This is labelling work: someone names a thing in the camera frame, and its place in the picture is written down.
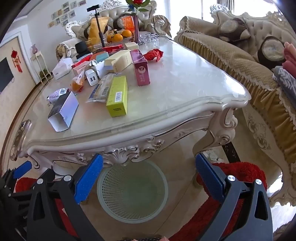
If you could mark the brown round-patterned cushion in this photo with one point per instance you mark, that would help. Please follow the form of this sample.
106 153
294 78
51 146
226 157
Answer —
233 29
271 52

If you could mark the white and black box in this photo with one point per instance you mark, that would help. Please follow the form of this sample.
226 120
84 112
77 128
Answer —
67 109

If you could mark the pink box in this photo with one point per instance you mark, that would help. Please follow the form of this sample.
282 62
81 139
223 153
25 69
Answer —
78 69

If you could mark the orange fruit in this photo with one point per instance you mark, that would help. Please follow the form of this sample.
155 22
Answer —
117 37
126 33
109 38

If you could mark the yellow cushion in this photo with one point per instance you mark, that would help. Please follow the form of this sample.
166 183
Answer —
96 30

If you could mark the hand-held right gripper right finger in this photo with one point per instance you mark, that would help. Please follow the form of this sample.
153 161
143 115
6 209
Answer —
208 177

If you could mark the small cream box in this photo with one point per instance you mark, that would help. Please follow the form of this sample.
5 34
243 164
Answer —
131 45

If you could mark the white carved coffee table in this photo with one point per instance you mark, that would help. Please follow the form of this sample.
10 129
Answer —
185 76

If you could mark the clear plastic wrapper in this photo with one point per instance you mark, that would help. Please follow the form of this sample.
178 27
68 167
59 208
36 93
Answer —
100 89

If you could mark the pale green mesh wastebasket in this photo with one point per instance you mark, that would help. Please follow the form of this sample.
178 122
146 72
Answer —
133 192

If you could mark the black television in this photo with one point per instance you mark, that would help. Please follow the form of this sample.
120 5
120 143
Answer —
4 74

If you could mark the red knot wall ornament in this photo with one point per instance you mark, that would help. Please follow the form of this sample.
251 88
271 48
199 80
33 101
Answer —
16 61

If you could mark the white paper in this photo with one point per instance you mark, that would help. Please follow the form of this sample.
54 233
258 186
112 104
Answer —
93 63

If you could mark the glass fruit plate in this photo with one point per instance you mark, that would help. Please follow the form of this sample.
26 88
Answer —
119 41

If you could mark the ornate beige sofa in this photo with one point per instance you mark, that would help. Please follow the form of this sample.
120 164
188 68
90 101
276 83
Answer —
261 139

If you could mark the beige chair cover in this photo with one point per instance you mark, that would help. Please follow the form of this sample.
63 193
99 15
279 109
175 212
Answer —
66 46

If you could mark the ornate tufted armchair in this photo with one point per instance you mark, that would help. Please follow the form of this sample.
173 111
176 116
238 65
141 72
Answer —
150 11

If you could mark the maroon box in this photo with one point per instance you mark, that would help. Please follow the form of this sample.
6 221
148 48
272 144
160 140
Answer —
140 69

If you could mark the group of wall photos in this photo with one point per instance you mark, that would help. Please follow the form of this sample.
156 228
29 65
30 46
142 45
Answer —
62 12

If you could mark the grey white patterned cloth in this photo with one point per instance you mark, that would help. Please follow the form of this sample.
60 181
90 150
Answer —
285 80

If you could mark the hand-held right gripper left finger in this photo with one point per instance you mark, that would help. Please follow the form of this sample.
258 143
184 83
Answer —
89 178

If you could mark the yellow-green box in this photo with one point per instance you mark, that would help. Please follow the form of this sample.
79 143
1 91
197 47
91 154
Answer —
116 97

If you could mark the pink vase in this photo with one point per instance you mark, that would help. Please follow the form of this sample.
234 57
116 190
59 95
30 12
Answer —
34 49

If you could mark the red rose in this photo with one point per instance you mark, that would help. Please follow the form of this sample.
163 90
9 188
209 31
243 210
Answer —
136 3

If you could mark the small green plant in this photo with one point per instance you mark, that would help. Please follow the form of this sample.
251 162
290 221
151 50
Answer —
44 74

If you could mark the white side table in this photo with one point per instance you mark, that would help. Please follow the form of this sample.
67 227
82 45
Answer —
41 64

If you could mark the red wrapper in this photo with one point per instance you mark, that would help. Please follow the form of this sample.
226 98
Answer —
153 55

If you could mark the cream printed box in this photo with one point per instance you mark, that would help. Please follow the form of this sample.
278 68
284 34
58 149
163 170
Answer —
120 60

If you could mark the white tissue box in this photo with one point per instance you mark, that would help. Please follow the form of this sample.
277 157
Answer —
60 69

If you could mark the silver foil packet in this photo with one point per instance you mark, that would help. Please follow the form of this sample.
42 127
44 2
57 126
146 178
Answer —
56 95

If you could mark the beige fringed sofa cover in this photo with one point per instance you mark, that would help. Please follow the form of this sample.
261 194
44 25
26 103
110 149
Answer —
231 53

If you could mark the black tripod stick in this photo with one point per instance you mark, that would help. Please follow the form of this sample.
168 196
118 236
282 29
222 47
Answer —
98 25

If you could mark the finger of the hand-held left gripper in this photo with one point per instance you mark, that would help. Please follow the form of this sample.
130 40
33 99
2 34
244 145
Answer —
22 169
20 197

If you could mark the pink folded cloth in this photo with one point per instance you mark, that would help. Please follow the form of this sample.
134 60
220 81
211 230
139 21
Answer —
290 54

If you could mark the white charger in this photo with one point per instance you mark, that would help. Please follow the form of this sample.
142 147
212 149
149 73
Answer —
91 77

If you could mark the cluster of glass cups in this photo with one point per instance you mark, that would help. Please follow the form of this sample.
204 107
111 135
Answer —
149 38

